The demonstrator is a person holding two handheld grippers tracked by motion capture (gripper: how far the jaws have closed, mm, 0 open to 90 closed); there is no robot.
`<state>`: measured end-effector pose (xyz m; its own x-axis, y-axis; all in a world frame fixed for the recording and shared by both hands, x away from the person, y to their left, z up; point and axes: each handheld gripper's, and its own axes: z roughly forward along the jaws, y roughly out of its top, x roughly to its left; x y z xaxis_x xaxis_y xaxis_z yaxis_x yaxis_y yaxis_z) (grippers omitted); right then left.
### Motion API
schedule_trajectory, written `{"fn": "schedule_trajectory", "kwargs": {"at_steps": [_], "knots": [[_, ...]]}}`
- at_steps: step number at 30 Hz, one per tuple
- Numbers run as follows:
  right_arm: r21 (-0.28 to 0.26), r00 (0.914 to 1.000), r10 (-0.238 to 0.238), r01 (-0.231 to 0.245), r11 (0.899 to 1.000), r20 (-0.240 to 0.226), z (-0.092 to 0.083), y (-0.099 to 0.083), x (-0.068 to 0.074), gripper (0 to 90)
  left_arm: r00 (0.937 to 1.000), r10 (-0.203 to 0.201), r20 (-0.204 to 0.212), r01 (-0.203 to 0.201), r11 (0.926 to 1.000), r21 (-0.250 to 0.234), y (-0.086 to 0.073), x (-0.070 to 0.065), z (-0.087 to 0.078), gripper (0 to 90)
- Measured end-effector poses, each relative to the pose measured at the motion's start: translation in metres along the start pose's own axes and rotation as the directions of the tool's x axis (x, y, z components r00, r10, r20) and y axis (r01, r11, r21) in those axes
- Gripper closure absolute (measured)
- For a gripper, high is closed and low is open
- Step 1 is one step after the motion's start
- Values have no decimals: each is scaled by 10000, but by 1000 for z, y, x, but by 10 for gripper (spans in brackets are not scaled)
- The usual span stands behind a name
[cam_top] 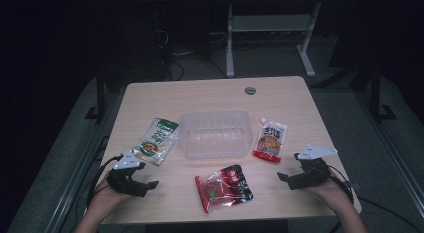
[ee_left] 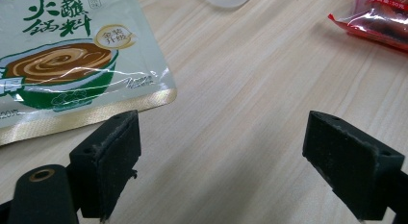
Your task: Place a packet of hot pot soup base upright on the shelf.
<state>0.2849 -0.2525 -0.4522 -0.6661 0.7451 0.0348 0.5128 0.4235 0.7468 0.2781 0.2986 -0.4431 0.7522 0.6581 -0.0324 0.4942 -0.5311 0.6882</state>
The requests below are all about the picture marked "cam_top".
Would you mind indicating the grey round table grommet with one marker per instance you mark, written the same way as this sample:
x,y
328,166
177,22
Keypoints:
x,y
250,90

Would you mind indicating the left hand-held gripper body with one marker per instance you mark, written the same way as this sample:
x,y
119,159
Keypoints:
x,y
126,161

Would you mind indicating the white metal table frame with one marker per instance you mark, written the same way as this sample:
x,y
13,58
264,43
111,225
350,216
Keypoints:
x,y
270,23

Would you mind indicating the clear plastic container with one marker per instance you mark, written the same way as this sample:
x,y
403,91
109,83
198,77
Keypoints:
x,y
215,136

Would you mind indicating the metal floor rail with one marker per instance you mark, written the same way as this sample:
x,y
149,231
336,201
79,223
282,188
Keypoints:
x,y
393,153
66,186

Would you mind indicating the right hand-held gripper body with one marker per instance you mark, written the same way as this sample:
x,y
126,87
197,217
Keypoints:
x,y
315,174

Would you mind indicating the green and white sauce packet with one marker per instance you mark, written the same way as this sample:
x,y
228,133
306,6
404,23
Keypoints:
x,y
156,141

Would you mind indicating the person's left hand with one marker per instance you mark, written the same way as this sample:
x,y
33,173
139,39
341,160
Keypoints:
x,y
108,194

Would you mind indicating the black metal stand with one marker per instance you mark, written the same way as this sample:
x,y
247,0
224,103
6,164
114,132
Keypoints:
x,y
376,93
100,99

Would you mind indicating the red and black snack packet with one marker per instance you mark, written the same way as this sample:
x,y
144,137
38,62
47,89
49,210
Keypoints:
x,y
223,188

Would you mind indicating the person's right hand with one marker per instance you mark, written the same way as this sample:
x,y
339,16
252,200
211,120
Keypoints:
x,y
330,194

